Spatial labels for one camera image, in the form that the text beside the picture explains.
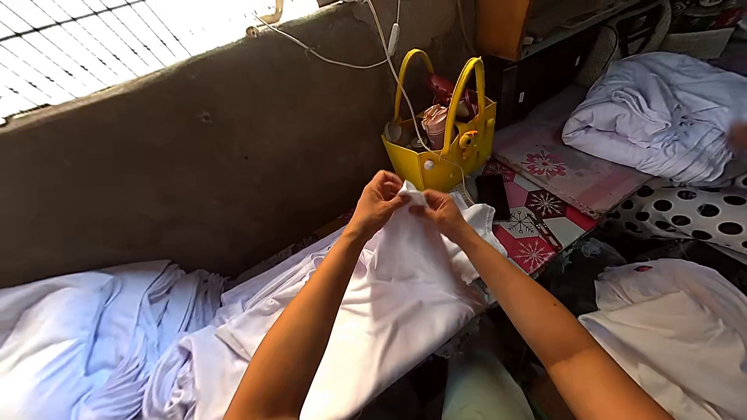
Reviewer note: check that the dark wooden cabinet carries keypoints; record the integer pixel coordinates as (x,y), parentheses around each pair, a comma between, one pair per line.
(543,79)

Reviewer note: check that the pink bottle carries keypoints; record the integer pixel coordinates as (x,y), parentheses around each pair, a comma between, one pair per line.
(436,130)

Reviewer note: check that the person's right fingers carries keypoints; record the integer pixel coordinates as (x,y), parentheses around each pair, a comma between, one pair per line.
(435,198)

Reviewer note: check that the orange wooden panel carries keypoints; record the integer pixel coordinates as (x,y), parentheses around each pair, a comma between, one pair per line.
(502,29)

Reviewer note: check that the bundle of pale blue-white fabric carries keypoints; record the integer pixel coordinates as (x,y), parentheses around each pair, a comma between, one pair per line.
(648,116)

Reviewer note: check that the person's right thumb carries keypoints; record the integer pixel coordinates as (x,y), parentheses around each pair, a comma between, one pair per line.
(421,211)

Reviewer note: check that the white fabric garment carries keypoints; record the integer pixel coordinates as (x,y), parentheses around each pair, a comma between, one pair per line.
(402,280)

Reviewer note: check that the dark red pouch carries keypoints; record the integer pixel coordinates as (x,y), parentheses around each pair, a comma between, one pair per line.
(442,87)

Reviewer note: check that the red snowflake-patterned table cover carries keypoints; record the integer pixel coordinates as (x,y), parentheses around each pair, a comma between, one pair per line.
(528,201)

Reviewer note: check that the person's left thumb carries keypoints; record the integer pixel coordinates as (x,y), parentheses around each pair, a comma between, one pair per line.
(396,202)

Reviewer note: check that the window with metal grille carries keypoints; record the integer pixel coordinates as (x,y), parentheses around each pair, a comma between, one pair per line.
(76,46)

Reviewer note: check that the pile of white fabric pieces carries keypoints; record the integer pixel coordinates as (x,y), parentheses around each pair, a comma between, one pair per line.
(87,332)

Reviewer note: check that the dark thread snips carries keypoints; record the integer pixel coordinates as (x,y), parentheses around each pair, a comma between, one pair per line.
(547,234)

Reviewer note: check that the person's left hand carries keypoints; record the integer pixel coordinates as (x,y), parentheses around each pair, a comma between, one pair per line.
(370,209)

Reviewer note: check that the black-dotted white fabric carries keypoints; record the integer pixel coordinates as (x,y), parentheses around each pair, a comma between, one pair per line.
(683,217)

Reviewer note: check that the black smartphone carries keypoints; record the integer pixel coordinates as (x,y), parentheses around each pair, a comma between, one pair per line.
(493,197)

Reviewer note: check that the person's legs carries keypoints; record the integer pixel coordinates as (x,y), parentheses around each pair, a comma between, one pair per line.
(484,388)

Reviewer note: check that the pink board with flower print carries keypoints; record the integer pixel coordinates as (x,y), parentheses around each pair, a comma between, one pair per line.
(575,175)

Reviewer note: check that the person's right hand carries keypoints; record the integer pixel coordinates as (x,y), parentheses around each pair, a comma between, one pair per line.
(449,217)

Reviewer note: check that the crumpled cream-white fabric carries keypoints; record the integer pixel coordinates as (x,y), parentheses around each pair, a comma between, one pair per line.
(677,326)

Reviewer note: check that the person's right forearm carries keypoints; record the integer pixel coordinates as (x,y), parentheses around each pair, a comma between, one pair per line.
(543,309)

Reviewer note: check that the person's left fingers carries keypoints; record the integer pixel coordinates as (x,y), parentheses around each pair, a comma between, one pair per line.
(386,180)

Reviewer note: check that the person's left forearm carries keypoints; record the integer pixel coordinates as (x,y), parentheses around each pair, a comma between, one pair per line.
(297,332)

